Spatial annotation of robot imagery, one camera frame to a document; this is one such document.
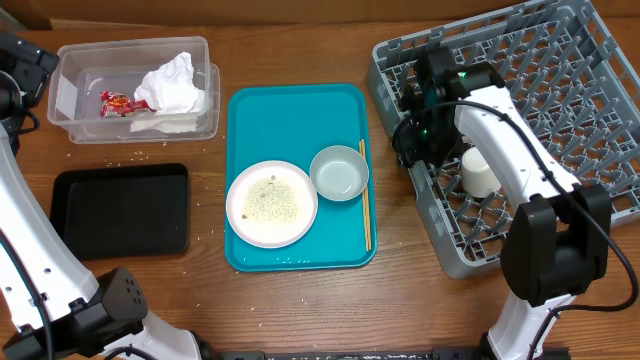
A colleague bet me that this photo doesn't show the pale green cup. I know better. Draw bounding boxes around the pale green cup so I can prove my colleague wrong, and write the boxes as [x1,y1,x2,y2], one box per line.
[461,147,501,198]

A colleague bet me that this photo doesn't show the grey dishwasher rack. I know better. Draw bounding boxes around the grey dishwasher rack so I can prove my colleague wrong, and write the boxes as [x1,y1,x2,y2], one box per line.
[367,1,639,279]

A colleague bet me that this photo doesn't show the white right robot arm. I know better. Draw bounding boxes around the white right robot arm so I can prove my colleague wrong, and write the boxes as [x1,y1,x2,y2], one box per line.
[391,47,639,359]

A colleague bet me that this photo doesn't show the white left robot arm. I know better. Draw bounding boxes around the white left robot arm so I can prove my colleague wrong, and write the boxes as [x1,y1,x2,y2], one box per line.
[1,31,216,360]

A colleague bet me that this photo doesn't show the wooden chopstick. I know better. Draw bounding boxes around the wooden chopstick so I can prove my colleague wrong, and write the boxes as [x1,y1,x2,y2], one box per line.
[358,139,370,253]
[360,139,373,253]

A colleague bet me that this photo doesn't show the grey-green small bowl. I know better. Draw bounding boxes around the grey-green small bowl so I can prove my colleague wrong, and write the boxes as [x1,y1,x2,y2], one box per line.
[309,145,369,202]

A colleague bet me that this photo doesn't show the teal plastic tray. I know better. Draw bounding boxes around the teal plastic tray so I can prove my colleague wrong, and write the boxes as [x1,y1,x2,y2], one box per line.
[224,84,378,272]

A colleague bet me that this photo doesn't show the white plate with rice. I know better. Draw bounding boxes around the white plate with rice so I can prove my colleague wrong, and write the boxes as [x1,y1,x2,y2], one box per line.
[225,160,319,249]

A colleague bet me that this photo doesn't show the crumpled white tissue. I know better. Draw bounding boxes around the crumpled white tissue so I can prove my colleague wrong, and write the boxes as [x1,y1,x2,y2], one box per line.
[130,52,206,134]

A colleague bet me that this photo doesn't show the black tray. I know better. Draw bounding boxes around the black tray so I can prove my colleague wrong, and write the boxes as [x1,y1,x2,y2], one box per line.
[50,163,189,261]

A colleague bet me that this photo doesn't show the red snack wrapper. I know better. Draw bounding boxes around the red snack wrapper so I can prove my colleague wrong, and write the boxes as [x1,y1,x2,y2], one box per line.
[100,91,155,118]

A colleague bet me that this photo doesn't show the clear plastic bin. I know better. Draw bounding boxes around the clear plastic bin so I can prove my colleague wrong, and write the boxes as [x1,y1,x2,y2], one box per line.
[47,36,220,144]

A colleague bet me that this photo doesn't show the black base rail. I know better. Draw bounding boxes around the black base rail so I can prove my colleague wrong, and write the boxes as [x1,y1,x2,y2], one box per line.
[220,347,481,360]

